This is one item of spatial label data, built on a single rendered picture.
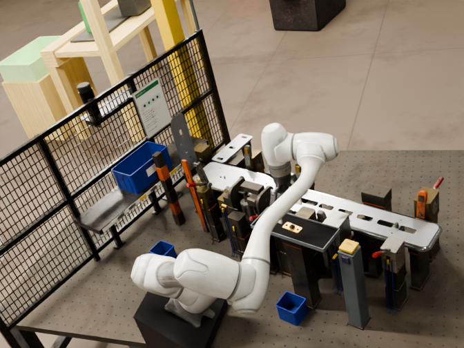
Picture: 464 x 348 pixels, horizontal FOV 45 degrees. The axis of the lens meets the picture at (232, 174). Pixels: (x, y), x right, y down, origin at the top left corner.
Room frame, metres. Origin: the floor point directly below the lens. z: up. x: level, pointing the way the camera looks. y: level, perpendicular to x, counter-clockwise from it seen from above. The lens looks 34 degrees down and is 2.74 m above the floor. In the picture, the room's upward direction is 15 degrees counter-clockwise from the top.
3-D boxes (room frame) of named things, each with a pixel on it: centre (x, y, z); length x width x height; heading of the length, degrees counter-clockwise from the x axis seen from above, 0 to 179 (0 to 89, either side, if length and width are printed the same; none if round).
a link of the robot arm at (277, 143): (1.84, -0.20, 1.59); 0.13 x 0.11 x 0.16; 64
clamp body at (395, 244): (1.69, -0.56, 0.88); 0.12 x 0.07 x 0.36; 134
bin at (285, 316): (1.78, -0.11, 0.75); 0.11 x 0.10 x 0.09; 44
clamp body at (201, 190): (2.45, 0.17, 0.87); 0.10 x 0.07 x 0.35; 134
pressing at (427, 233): (2.23, -0.30, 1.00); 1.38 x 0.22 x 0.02; 44
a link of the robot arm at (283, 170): (1.84, -0.19, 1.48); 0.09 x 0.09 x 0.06
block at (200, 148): (2.86, 0.14, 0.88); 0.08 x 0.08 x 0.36; 44
